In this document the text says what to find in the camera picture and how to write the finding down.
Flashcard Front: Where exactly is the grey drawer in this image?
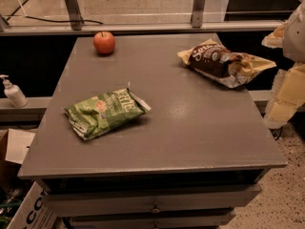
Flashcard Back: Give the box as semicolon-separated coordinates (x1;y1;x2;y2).
43;184;262;217
70;209;235;229

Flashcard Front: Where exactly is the open cardboard box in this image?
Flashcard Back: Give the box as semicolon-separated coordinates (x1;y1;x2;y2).
0;129;35;191

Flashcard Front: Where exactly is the brown chip bag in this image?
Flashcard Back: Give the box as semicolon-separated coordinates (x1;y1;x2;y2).
177;39;276;89

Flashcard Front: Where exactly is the white printed cardboard box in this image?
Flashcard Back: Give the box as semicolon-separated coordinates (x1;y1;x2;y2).
7;182;57;229

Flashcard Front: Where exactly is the white pump bottle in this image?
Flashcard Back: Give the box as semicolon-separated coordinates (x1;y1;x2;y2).
0;74;28;108

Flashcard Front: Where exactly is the top grey drawer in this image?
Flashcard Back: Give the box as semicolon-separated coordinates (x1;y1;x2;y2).
43;184;262;217

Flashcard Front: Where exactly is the metal railing frame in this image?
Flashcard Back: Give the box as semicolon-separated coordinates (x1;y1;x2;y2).
0;0;305;36

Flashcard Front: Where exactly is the red apple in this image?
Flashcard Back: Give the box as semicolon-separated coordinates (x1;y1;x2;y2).
93;31;115;54

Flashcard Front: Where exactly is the grey drawer cabinet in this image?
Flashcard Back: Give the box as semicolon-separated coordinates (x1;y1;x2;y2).
17;32;289;229

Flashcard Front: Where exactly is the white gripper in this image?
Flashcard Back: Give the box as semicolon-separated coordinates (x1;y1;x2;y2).
261;1;305;129

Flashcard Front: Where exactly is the black cable on floor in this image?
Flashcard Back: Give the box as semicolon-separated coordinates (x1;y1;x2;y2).
5;0;104;26

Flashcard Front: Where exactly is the lower grey drawer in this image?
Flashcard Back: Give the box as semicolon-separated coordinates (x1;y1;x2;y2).
70;209;235;229

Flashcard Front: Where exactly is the green jalapeno chip bag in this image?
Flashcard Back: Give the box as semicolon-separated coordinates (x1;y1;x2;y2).
65;87;151;141

